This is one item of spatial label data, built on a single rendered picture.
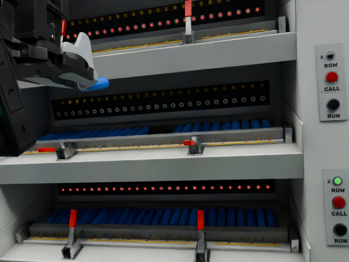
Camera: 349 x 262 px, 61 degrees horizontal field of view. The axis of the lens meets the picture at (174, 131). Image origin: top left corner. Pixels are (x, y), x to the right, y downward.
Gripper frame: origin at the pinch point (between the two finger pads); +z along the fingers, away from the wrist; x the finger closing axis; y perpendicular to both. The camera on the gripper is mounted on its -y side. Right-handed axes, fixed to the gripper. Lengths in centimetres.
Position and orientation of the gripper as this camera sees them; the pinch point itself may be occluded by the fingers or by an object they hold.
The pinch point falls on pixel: (82, 84)
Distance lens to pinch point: 41.7
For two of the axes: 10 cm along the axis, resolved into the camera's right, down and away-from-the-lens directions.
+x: -9.7, 0.3, 2.3
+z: 2.3, 0.5, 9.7
